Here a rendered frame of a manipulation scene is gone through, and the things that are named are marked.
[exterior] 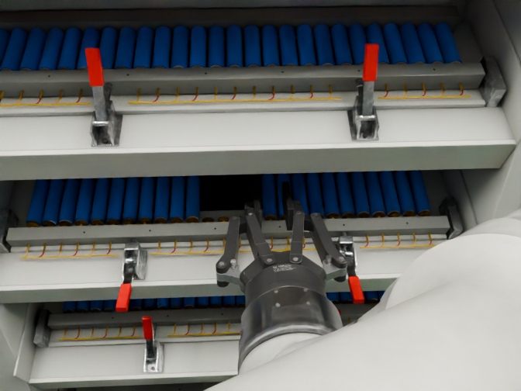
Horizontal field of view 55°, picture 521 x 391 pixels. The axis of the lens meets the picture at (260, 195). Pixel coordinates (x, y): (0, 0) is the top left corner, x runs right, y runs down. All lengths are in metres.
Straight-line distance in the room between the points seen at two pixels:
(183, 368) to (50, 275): 0.24
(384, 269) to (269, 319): 0.29
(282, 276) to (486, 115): 0.29
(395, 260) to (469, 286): 0.47
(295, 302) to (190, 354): 0.40
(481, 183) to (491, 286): 0.46
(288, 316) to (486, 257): 0.18
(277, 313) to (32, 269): 0.38
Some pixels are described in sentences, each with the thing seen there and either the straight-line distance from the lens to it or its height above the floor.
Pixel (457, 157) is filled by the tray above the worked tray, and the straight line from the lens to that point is 0.57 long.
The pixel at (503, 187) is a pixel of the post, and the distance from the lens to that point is 0.61.
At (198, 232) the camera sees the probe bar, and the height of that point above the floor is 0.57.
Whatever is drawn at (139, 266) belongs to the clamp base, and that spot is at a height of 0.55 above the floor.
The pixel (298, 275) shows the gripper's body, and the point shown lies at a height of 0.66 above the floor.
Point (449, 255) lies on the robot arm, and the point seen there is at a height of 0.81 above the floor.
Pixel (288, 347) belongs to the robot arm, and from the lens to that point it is 0.36.
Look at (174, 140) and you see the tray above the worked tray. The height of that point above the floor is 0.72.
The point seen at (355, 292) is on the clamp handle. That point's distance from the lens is 0.59.
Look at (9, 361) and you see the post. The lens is 0.80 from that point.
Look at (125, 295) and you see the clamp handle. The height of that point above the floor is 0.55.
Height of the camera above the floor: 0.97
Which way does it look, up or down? 36 degrees down
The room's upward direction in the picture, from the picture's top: straight up
